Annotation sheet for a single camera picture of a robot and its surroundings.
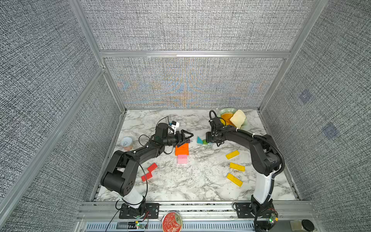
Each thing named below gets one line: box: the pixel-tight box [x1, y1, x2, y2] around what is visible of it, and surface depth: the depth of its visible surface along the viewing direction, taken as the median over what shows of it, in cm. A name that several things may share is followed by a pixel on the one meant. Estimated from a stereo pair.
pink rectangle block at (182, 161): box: [177, 158, 188, 164], surface depth 92 cm
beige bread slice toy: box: [229, 109, 247, 129], surface depth 106 cm
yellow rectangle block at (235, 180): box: [226, 173, 243, 188], surface depth 85 cm
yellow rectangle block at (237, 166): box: [229, 162, 246, 172], surface depth 90 cm
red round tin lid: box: [161, 211, 184, 232], surface depth 69 cm
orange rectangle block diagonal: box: [174, 150, 189, 156], surface depth 95 cm
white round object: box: [120, 136, 134, 152], surface depth 94 cm
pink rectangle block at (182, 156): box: [177, 154, 188, 160], surface depth 94 cm
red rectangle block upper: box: [147, 162, 158, 173], surface depth 90 cm
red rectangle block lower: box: [141, 172, 153, 182], surface depth 87 cm
